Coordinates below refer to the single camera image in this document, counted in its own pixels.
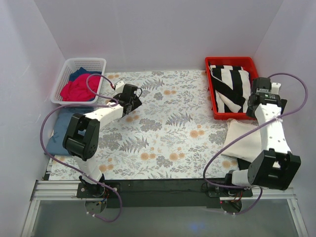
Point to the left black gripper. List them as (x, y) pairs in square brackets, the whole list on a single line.
[(135, 103)]

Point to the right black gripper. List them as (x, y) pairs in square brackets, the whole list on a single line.
[(284, 104)]

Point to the cream white t-shirt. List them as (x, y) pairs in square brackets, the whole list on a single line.
[(247, 148)]

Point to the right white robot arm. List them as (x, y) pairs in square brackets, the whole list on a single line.
[(275, 166)]

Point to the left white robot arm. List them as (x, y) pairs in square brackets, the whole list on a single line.
[(82, 135)]

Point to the black white striped shirt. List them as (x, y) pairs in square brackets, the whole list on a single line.
[(231, 85)]

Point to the red plastic bin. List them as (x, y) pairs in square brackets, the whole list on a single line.
[(245, 62)]

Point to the floral table mat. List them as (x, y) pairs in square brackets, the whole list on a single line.
[(173, 134)]

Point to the white plastic laundry basket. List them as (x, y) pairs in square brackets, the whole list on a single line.
[(70, 66)]

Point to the red crumpled t-shirt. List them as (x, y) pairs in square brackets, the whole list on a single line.
[(77, 91)]

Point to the navy blue t-shirt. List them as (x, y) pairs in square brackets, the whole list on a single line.
[(73, 76)]

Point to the black folded t-shirt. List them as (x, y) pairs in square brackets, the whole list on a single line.
[(242, 164)]

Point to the blue folded t-shirt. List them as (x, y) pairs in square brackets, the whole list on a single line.
[(54, 145)]

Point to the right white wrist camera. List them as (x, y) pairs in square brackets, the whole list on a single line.
[(275, 89)]

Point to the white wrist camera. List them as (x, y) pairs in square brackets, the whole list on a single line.
[(118, 85), (275, 89)]

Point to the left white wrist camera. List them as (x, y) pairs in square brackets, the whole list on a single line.
[(118, 85)]

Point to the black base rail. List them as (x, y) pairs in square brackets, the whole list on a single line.
[(173, 193)]

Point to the aluminium frame rail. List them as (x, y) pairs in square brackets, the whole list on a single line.
[(65, 209)]

